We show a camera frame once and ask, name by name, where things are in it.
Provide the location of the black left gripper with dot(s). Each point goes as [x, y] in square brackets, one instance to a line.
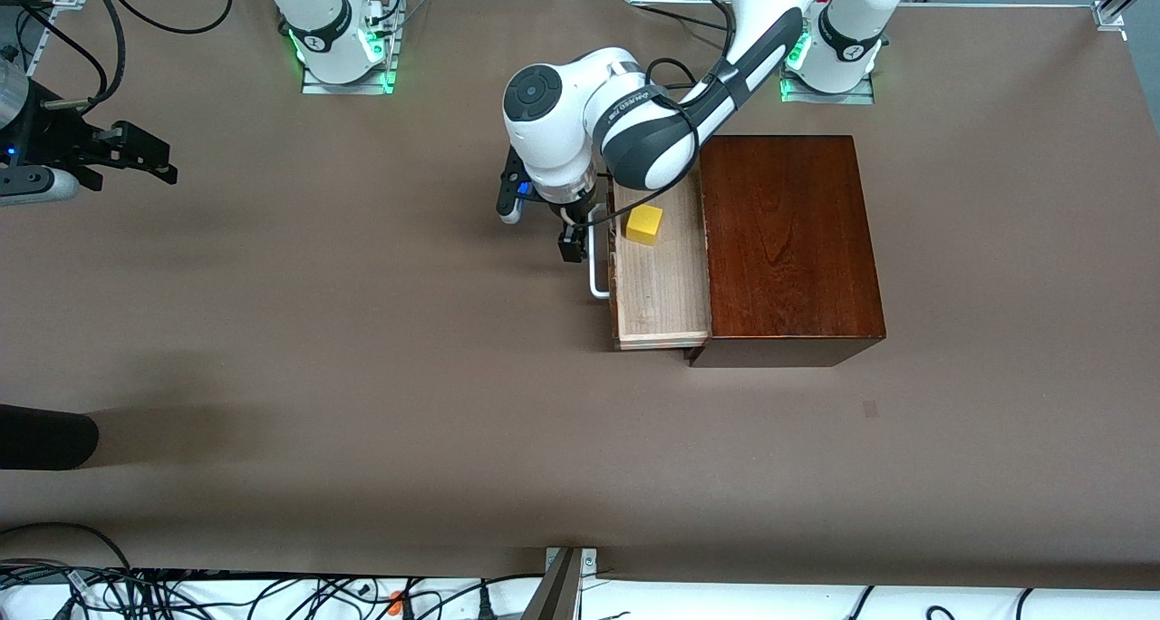
[569, 242]

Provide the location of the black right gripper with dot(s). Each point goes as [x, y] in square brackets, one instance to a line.
[56, 137]

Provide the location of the yellow wooden block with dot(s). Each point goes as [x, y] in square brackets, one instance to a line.
[643, 226]

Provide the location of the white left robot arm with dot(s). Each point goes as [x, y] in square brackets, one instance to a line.
[634, 130]

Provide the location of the large table cover sheet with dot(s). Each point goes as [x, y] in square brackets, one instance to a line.
[453, 421]

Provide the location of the dark brown wooden cabinet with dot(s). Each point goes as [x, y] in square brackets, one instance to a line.
[797, 257]

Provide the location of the black rounded object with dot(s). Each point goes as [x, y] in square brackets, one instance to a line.
[45, 437]

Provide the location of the orange connector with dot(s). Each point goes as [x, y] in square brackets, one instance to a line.
[396, 602]

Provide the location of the metal table bracket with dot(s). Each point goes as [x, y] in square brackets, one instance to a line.
[566, 575]

